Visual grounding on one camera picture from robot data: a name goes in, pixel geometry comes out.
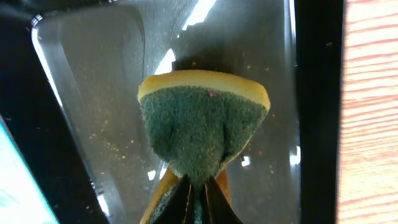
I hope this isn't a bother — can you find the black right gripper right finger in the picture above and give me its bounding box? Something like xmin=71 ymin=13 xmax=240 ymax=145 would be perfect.
xmin=200 ymin=176 xmax=243 ymax=224

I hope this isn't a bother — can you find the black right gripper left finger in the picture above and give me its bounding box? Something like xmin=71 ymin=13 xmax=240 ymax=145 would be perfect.
xmin=154 ymin=174 xmax=195 ymax=224

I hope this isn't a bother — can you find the green yellow sponge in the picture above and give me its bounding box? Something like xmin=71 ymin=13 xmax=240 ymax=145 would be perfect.
xmin=137 ymin=70 xmax=271 ymax=223

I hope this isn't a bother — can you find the teal plastic tray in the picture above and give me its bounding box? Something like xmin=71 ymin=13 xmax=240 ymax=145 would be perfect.
xmin=1 ymin=119 xmax=58 ymax=224

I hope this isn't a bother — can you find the black water tray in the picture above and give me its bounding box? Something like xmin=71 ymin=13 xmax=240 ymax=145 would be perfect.
xmin=1 ymin=1 xmax=344 ymax=223

